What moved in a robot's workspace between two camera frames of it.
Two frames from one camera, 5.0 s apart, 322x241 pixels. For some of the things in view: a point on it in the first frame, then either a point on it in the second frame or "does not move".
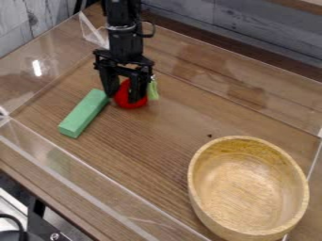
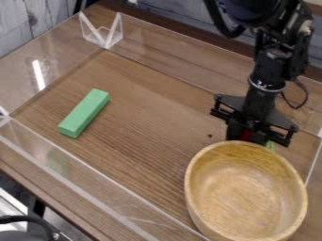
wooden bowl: (248, 187) does not move
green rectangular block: (81, 116) does not move
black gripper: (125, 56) → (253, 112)
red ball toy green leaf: (121, 96) → (270, 144)
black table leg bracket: (40, 229) does not move
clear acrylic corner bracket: (95, 35) does not move
